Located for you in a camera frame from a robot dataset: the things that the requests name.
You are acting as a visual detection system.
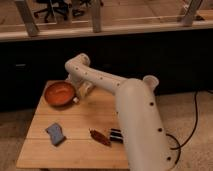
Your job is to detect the grey metal post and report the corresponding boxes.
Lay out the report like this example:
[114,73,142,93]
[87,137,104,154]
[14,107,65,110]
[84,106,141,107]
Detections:
[91,0,101,33]
[181,0,203,27]
[14,0,39,37]

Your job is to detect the left grey metal post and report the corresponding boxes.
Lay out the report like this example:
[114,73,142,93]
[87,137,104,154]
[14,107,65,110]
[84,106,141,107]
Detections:
[14,0,39,37]

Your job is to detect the black power cable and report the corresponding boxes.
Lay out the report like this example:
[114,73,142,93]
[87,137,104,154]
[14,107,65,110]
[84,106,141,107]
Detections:
[165,90,200,166]

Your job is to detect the right grey metal post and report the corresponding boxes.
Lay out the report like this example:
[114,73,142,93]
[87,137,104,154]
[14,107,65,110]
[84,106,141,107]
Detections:
[181,0,203,27]

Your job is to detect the brown eggplant toy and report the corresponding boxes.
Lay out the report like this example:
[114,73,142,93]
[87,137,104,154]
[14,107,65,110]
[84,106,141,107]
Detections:
[90,130,111,146]

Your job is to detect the wooden table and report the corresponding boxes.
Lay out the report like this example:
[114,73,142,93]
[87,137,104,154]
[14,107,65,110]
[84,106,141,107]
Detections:
[16,88,128,169]

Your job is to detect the clear plastic cup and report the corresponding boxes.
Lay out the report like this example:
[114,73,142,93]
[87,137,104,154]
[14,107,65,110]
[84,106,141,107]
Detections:
[143,75,159,91]

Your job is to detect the orange ceramic bowl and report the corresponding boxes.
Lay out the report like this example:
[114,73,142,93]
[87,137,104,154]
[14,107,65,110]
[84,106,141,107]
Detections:
[44,81,75,107]

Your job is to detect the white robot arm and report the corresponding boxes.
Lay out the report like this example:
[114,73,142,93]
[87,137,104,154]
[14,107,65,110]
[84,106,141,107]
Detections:
[65,53,176,171]

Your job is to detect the black office chair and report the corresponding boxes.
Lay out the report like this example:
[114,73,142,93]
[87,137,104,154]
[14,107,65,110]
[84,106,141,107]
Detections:
[33,0,69,23]

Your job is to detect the middle grey metal post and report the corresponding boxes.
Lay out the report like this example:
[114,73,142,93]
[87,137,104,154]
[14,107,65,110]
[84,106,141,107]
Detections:
[91,0,101,33]

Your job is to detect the clear plastic bottle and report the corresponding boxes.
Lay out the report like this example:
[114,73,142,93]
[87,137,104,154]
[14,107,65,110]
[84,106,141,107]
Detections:
[73,81,94,103]

